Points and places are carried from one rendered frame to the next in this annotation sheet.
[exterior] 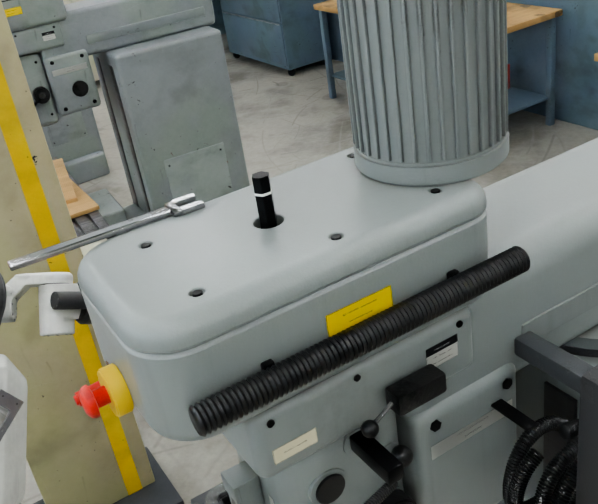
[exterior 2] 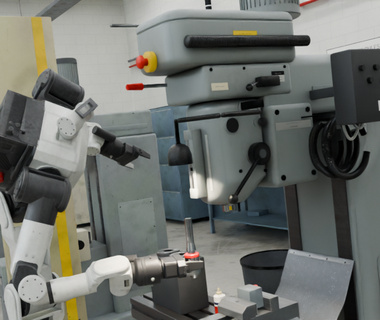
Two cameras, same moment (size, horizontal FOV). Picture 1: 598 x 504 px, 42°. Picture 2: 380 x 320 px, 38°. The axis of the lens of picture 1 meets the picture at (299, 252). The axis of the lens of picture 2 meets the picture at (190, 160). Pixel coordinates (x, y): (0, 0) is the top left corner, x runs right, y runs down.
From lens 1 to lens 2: 1.20 m
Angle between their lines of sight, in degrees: 26
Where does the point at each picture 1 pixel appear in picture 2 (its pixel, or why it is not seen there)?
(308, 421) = (225, 77)
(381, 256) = (253, 16)
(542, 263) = (318, 61)
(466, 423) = (290, 120)
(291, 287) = (221, 13)
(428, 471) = (274, 136)
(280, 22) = (180, 191)
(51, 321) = (91, 141)
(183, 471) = not seen: outside the picture
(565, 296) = (330, 82)
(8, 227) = not seen: hidden behind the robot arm
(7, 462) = (81, 148)
